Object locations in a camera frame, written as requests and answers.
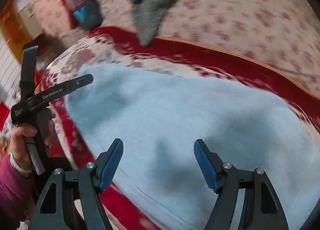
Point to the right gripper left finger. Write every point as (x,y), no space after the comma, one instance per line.
(70,199)

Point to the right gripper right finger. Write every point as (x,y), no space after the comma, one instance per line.
(261,207)

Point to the light blue fleece pants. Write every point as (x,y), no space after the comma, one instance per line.
(159,117)

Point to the magenta left sleeve forearm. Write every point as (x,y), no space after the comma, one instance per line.
(16,192)

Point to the white wrist bangle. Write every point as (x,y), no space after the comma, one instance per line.
(16,166)

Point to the red floral plush blanket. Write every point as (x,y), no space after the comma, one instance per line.
(179,58)

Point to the blue plastic bag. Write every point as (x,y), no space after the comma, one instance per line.
(86,12)

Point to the pink floral bed sheet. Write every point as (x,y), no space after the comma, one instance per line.
(283,34)

